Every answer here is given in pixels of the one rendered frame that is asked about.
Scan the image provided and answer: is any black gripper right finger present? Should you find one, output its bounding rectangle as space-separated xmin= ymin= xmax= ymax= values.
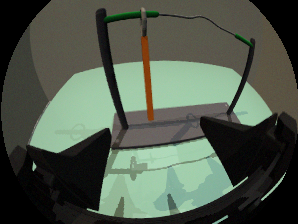
xmin=200 ymin=113 xmax=278 ymax=188

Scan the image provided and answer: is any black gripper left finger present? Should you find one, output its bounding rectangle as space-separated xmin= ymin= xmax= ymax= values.
xmin=25 ymin=128 xmax=112 ymax=212

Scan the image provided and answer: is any orange handle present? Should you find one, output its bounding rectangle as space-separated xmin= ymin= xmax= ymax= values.
xmin=140 ymin=8 xmax=154 ymax=120

